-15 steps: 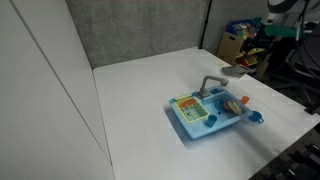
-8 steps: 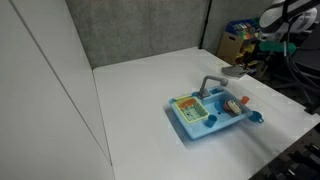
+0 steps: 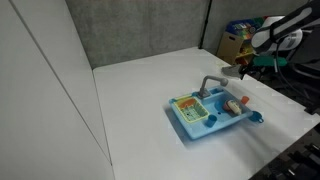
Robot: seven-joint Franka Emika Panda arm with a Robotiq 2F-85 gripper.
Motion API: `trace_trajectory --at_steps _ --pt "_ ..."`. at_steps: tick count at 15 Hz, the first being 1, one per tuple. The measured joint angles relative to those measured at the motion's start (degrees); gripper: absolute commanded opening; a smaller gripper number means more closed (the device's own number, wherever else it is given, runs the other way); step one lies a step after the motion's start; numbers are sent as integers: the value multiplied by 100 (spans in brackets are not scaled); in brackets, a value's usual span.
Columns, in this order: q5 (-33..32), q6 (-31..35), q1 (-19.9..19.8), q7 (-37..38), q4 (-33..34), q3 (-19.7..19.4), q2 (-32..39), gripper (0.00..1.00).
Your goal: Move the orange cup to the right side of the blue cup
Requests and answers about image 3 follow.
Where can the light blue toy sink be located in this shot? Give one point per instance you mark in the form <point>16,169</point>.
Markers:
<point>203,130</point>

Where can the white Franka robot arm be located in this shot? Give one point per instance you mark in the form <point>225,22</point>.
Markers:
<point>283,30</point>

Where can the orange toy plate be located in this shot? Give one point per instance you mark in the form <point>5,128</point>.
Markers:
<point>185,103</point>

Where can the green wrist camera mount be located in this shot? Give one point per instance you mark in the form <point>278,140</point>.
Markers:
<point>268,61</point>

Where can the toy food in sink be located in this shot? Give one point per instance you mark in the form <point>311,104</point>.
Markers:
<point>234,107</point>

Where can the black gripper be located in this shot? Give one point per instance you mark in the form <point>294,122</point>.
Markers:
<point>249,70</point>

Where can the wooden toy storage shelf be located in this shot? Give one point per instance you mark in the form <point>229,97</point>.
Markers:
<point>233,40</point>

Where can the small orange plastic cup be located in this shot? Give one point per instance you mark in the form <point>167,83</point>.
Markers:
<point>245,99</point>

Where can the black vertical pole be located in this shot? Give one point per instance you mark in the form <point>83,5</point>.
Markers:
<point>204,26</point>

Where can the grey toy faucet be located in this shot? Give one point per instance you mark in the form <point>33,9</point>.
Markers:
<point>204,87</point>

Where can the black tripod stand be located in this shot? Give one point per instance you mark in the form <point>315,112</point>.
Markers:
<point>296,163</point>

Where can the yellow toy dish rack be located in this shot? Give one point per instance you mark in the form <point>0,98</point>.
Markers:
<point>193,113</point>

